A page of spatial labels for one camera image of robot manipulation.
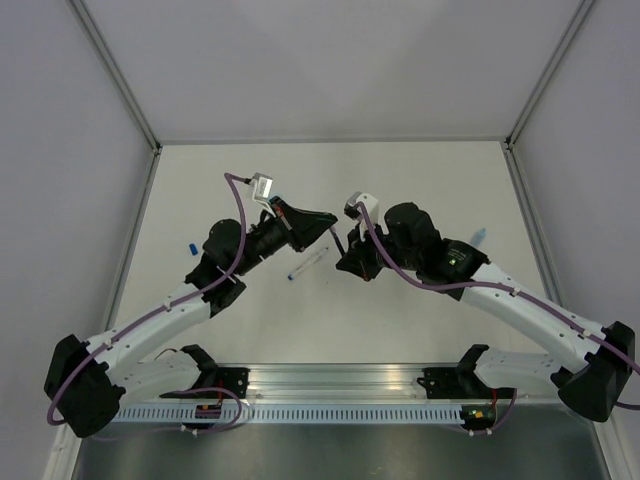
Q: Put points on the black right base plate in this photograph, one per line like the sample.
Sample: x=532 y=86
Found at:
x=458 y=383

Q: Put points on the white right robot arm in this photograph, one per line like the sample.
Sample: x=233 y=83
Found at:
x=586 y=364

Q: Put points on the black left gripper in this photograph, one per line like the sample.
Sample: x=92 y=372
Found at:
x=305 y=228

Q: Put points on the right aluminium frame post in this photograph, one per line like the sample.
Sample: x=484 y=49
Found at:
x=569 y=36

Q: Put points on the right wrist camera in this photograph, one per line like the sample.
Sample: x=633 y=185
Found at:
x=363 y=208

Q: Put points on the aluminium mounting rail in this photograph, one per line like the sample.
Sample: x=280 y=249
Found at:
x=362 y=383

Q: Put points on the left aluminium frame post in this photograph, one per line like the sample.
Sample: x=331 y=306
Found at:
x=99 y=45

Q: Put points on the white marker pen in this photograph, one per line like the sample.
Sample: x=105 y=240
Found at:
x=308 y=263

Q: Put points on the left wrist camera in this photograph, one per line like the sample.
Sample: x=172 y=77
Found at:
x=261 y=185

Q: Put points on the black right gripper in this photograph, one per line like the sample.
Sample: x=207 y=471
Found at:
x=357 y=258

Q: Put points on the white slotted cable duct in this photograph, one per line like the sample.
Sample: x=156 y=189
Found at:
x=347 y=414

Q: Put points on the aluminium frame post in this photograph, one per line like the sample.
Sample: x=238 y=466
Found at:
x=569 y=36
x=99 y=45

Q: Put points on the translucent light blue cap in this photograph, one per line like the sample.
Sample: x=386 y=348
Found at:
x=477 y=238

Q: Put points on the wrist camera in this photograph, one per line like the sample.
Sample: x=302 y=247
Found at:
x=261 y=185
x=363 y=208

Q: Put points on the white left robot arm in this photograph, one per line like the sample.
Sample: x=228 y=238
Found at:
x=89 y=382

